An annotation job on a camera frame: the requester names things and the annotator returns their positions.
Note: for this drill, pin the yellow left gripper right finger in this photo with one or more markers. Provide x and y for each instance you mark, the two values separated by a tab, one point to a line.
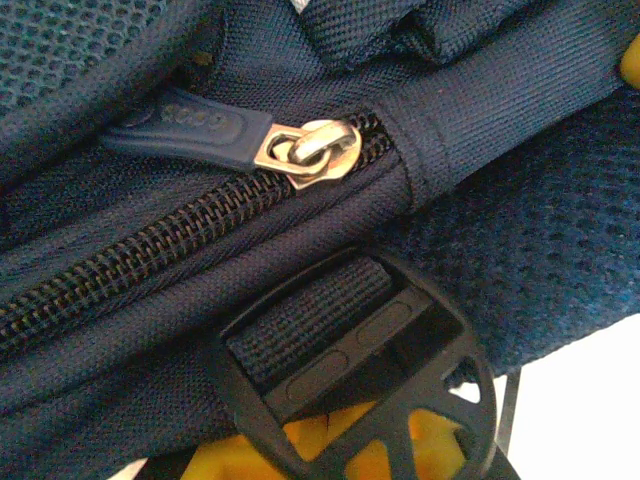
430	435

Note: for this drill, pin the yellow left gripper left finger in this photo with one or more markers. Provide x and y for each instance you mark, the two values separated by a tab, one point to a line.
220	465

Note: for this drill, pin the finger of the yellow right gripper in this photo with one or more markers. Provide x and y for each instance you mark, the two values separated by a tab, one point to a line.
632	65

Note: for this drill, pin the navy blue backpack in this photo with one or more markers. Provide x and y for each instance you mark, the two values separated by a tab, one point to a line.
150	300

